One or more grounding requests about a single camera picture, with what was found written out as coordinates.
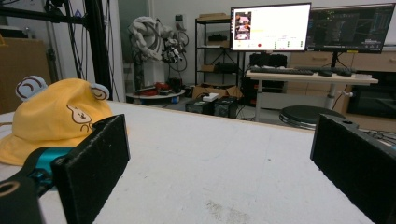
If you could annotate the open cardboard box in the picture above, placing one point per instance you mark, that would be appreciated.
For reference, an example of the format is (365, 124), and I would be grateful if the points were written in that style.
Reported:
(199, 90)

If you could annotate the light wooden drawer cabinet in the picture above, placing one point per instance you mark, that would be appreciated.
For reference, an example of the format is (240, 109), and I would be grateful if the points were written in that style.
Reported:
(370, 61)

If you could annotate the black cabinet appliance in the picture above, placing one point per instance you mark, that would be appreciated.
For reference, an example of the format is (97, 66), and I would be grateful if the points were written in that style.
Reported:
(373, 95)

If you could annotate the black round stool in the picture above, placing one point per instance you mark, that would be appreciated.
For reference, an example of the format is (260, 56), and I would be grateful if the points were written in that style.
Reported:
(308, 114)

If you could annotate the round white platform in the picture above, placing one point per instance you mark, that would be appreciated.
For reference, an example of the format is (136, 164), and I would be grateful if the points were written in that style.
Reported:
(155, 97)

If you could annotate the brown cardboard panel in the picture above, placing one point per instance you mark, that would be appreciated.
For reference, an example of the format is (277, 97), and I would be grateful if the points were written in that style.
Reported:
(21, 62)

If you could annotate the black computer mouse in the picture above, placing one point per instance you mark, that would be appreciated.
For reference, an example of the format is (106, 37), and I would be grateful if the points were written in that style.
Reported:
(325, 73)

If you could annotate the yellow bear-ear bucket hat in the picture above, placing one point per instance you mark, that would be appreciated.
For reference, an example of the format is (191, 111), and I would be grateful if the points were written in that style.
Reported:
(49, 121)

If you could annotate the light wooden desk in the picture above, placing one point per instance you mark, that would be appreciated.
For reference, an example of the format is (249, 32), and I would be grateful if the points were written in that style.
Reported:
(314, 79)

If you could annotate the black metal shelf rack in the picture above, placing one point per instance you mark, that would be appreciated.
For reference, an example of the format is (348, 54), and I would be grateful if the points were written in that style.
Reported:
(218, 46)

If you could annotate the flat cardboard box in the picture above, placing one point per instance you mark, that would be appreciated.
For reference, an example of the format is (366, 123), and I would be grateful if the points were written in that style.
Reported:
(213, 15)

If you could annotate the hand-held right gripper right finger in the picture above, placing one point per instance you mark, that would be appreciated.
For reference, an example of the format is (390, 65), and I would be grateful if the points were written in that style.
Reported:
(355, 155)

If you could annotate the black keyboard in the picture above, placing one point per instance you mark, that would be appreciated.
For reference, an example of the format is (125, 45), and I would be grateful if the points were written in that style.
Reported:
(280, 71)
(337, 70)

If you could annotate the black equipment box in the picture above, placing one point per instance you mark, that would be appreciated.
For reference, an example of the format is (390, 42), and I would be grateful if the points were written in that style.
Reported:
(225, 107)
(199, 106)

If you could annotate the bright white computer monitor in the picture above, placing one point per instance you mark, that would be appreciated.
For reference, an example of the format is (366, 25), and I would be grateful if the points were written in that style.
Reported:
(274, 26)

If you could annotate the dark screen computer monitor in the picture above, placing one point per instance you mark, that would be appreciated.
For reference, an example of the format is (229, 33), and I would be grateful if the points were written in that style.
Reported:
(351, 28)

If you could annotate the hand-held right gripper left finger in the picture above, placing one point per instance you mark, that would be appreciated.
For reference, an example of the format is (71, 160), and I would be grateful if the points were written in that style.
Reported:
(93, 161)

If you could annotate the black metal frame stand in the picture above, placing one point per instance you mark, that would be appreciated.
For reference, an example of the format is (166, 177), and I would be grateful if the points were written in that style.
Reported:
(96, 46)

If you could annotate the small white box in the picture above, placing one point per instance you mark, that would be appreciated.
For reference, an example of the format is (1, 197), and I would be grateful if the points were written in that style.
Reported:
(210, 97)

